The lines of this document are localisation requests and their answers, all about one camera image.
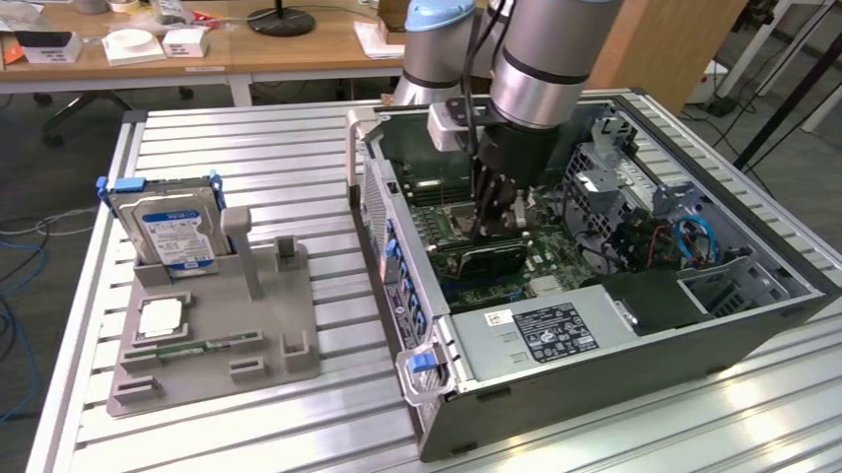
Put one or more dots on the white square dish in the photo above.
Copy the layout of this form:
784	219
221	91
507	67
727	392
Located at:
131	47

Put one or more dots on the CPU socket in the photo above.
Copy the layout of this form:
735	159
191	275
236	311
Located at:
460	219

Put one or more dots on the metal drive cage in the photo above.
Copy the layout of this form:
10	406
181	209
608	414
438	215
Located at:
598	187

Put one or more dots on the hard disk with blue carrier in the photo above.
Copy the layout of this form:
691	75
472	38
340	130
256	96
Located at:
171	236

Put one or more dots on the black Nvidia graphics card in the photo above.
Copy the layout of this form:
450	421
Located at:
490	261

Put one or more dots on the black slanted pole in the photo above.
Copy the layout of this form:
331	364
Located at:
787	106

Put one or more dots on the clear plastic bag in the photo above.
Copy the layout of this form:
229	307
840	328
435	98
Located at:
172	12

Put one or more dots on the silver CPU chip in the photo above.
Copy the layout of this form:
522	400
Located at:
159	319

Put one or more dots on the orange box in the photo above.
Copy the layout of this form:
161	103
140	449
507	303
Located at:
8	51

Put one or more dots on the black floor pedal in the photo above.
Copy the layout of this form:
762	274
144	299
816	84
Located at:
723	107

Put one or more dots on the brown cardboard box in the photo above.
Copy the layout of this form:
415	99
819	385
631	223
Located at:
391	12

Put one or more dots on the metal disk bay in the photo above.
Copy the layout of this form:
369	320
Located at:
756	276

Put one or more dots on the white paper booklet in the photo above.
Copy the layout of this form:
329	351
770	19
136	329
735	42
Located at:
375	39

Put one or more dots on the white box with black lid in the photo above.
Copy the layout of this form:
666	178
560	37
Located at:
49	51

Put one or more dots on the black office chair base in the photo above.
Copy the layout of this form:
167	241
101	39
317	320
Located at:
53	135

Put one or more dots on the green motherboard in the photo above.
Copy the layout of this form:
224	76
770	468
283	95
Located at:
559	251

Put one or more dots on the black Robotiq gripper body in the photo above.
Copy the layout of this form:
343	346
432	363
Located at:
516	153

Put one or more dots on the white labelled box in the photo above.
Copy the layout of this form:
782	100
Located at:
187	47

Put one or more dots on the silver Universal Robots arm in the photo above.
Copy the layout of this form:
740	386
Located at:
539	74

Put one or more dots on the open grey PC case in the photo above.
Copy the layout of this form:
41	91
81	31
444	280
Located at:
591	384

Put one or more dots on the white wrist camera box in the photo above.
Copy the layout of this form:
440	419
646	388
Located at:
447	128

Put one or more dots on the grey plastic parts rack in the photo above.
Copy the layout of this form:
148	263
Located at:
216	315

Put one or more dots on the black lamp base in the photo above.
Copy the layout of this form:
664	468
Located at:
281	25

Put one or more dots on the silver chipset heatsink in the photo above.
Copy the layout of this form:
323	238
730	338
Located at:
542	287

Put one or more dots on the grey cup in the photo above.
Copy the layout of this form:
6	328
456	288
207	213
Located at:
91	6

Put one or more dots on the wooden desk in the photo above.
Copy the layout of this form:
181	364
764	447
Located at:
296	54

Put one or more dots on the blue case release latch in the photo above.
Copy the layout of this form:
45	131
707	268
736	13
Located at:
420	364

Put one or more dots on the wooden cabinet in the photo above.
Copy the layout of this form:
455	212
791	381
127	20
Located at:
678	49

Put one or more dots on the grey power supply unit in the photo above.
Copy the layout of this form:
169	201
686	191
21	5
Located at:
487	345

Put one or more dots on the green RAM stick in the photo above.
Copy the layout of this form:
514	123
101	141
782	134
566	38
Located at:
191	347

